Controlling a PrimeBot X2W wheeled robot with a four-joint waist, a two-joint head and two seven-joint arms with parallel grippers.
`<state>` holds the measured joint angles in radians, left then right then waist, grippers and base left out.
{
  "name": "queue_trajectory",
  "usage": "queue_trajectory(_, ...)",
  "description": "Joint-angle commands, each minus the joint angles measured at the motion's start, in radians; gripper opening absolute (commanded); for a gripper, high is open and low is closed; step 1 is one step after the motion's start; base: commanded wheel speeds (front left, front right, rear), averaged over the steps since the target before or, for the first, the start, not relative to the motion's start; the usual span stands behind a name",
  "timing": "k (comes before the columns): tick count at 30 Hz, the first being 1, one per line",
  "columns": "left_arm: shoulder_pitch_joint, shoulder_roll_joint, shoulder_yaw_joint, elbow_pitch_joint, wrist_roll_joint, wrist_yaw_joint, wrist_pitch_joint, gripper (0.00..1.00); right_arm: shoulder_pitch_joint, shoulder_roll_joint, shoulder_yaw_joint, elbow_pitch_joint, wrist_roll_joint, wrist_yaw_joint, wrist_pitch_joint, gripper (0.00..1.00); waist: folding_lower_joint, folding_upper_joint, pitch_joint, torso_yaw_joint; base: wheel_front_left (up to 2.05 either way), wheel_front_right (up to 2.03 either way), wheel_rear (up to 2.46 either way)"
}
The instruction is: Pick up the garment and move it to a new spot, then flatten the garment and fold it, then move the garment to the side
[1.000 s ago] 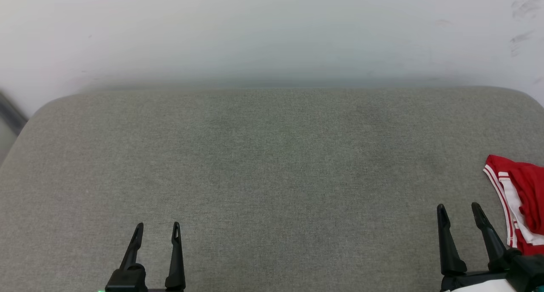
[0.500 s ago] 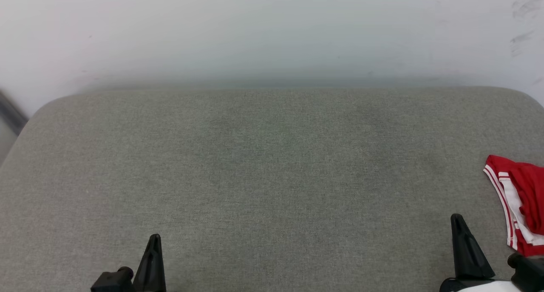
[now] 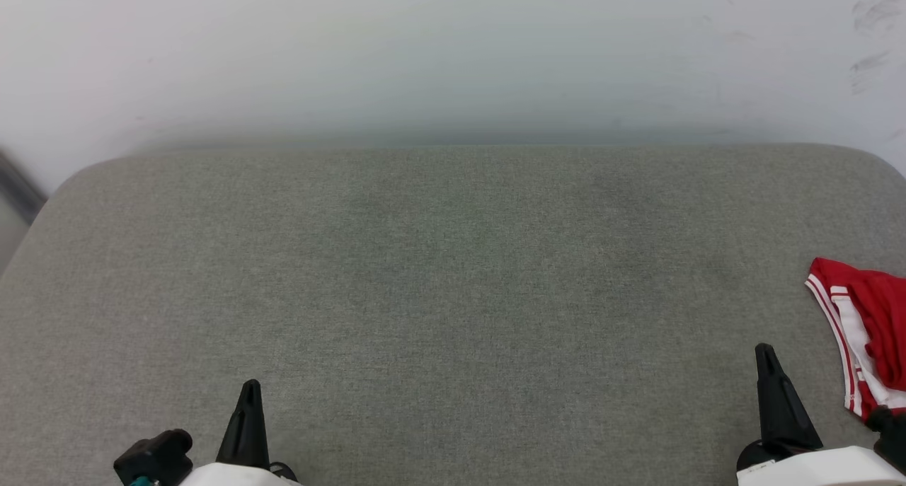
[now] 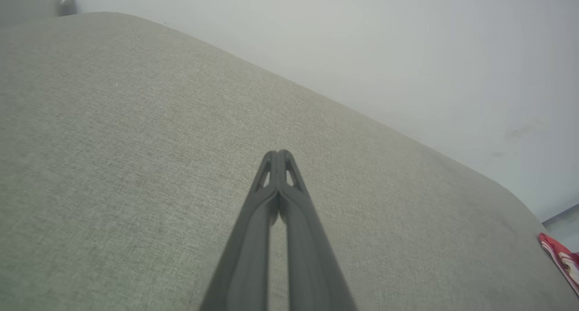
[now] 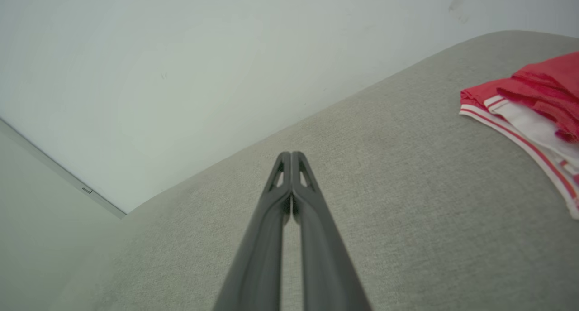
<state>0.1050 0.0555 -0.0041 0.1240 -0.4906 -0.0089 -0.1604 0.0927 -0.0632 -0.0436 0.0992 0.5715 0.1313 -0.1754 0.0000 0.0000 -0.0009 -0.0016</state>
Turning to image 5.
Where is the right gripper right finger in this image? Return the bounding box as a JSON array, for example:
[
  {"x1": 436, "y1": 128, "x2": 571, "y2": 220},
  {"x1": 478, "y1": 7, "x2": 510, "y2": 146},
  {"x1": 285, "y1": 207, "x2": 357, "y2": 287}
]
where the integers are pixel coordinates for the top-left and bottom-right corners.
[{"x1": 292, "y1": 151, "x2": 372, "y2": 311}]

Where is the red and white garment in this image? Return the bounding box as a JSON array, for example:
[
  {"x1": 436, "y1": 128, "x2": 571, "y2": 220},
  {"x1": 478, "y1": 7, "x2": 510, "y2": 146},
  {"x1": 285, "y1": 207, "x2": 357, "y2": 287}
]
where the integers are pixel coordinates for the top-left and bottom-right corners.
[{"x1": 459, "y1": 51, "x2": 579, "y2": 220}]

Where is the grey wall baseboard strip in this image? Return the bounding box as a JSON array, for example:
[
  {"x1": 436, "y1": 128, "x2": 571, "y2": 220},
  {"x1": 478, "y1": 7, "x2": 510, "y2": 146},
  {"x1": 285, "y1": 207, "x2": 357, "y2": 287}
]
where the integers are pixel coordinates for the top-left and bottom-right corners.
[{"x1": 0, "y1": 117, "x2": 127, "y2": 219}]

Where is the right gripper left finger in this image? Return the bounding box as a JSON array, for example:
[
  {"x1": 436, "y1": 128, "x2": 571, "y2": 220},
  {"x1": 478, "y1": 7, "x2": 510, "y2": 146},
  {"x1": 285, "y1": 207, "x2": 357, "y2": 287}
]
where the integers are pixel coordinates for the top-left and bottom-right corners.
[{"x1": 213, "y1": 151, "x2": 293, "y2": 311}]

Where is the grey fabric sofa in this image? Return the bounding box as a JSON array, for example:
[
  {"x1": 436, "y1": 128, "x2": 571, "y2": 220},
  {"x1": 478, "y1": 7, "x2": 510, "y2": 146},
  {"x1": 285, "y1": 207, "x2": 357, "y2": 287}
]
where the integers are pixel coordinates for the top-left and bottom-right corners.
[{"x1": 45, "y1": 30, "x2": 579, "y2": 311}]

